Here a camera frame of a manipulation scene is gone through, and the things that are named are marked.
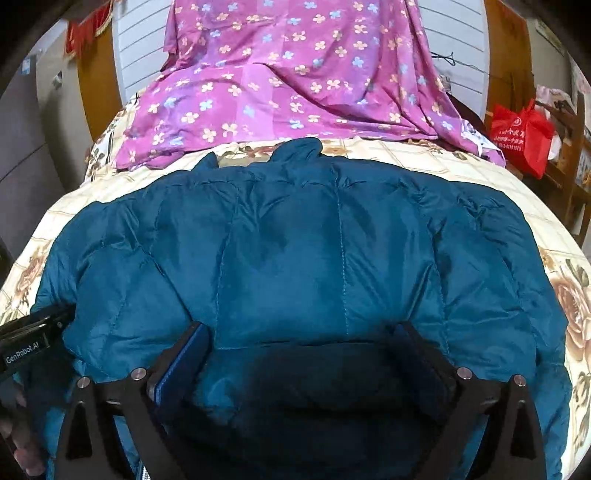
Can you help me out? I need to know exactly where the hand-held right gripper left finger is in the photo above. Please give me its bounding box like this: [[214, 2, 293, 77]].
[[60, 320, 213, 480]]

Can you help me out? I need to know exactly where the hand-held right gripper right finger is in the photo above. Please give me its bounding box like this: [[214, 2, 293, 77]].
[[392, 320, 548, 480]]

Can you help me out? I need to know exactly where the teal puffer jacket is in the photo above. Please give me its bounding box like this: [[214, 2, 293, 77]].
[[9, 137, 575, 480]]

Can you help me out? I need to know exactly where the person's left hand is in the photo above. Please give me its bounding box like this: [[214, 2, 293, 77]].
[[0, 371, 47, 469]]

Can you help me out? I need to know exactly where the grey wardrobe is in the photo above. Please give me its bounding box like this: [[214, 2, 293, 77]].
[[0, 28, 93, 259]]

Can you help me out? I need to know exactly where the cream floral bed quilt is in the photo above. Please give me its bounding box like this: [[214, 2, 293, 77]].
[[0, 90, 591, 480]]

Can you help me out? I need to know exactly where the red shopping bag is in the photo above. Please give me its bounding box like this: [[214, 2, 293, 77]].
[[489, 98, 557, 181]]

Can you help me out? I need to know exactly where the wooden chair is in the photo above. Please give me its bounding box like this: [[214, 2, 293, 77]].
[[533, 85, 591, 236]]

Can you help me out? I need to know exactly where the purple floral bed sheet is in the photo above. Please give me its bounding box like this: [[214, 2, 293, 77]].
[[113, 0, 506, 171]]

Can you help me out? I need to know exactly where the red hanging decoration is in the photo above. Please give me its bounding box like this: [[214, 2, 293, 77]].
[[64, 0, 115, 60]]

